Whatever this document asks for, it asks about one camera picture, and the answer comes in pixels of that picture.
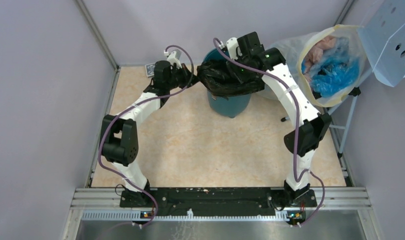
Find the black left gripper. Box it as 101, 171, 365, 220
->
165, 63, 201, 90

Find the black trash bag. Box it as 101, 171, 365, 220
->
197, 59, 265, 98

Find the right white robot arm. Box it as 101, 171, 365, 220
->
225, 32, 332, 206

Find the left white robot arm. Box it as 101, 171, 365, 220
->
98, 60, 196, 207

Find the teal plastic trash bin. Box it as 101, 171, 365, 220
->
202, 47, 256, 119

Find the pink trash bag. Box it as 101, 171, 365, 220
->
301, 35, 337, 82

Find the translucent bag of trash bags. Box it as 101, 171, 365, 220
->
270, 24, 367, 108

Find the blue trash bag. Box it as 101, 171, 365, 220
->
307, 37, 360, 99

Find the blue playing card box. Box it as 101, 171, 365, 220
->
145, 63, 156, 78

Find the perforated light blue panel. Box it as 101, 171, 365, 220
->
357, 0, 405, 87

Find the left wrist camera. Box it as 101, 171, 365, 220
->
163, 49, 182, 69

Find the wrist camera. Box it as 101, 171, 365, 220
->
163, 49, 182, 69
218, 37, 239, 60

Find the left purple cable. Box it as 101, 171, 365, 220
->
97, 44, 195, 229

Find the purple cable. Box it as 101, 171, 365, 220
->
212, 37, 326, 227
97, 44, 195, 229

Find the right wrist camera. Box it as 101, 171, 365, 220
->
218, 37, 239, 60

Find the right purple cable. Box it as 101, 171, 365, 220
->
212, 37, 326, 227

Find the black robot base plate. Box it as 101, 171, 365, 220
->
119, 187, 318, 217

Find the white cable duct strip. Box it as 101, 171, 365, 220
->
81, 210, 289, 222

